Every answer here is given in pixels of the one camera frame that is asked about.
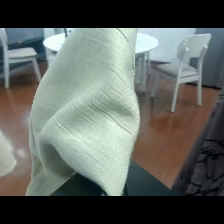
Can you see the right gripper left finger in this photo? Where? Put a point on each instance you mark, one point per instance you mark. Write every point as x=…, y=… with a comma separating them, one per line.
x=78, y=186

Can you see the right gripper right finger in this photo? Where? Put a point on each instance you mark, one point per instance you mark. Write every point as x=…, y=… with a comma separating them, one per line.
x=143, y=183

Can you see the green shirt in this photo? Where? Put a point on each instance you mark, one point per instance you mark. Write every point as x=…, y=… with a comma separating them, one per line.
x=86, y=116

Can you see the white chair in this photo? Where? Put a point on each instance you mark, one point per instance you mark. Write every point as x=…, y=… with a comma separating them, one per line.
x=181, y=68
x=20, y=55

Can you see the white round table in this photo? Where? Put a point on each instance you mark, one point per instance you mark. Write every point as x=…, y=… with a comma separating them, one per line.
x=146, y=43

